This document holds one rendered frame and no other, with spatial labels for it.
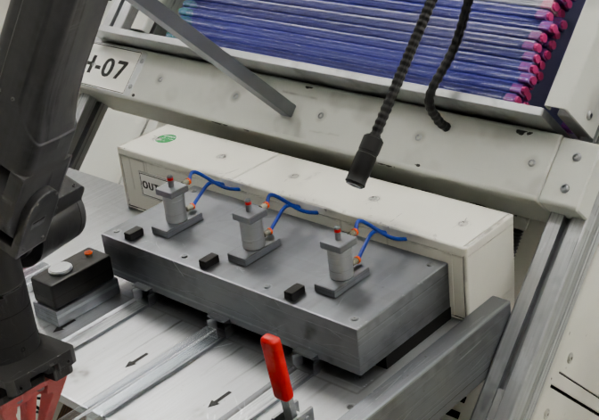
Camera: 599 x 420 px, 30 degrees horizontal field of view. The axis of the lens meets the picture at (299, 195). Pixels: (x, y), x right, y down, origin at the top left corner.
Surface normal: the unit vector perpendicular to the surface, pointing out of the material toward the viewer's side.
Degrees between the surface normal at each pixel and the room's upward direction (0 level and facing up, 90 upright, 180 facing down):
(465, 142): 90
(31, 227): 101
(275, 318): 134
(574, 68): 90
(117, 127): 90
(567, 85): 90
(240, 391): 44
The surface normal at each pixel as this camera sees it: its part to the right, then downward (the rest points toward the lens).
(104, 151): -0.55, -0.36
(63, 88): 0.83, 0.48
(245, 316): -0.66, 0.38
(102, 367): -0.10, -0.90
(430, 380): 0.74, 0.22
